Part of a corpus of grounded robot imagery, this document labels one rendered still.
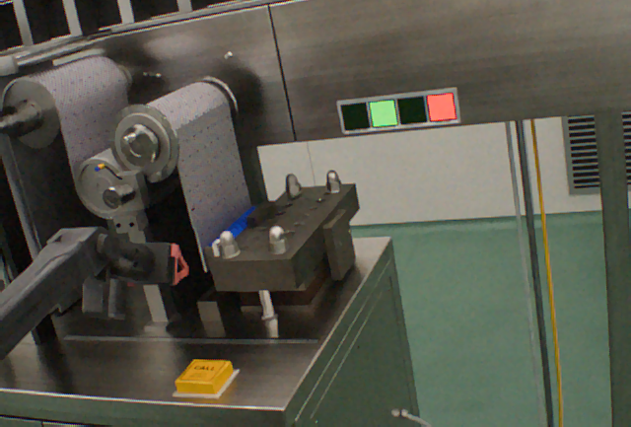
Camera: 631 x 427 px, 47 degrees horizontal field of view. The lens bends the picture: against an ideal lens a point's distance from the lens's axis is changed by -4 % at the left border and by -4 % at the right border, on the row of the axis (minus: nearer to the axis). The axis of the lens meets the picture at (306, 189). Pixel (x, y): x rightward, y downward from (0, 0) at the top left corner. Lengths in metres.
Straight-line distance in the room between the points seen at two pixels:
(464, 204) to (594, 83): 2.66
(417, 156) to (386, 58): 2.55
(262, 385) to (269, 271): 0.22
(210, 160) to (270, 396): 0.52
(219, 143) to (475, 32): 0.54
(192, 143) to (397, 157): 2.73
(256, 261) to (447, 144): 2.76
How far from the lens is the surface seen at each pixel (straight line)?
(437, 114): 1.53
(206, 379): 1.22
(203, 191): 1.45
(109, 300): 1.17
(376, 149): 4.10
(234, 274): 1.37
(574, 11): 1.48
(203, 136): 1.47
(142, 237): 1.42
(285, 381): 1.21
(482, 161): 4.01
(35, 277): 1.04
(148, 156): 1.38
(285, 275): 1.33
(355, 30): 1.54
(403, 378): 1.77
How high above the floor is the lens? 1.50
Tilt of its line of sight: 16 degrees down
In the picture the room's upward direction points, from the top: 11 degrees counter-clockwise
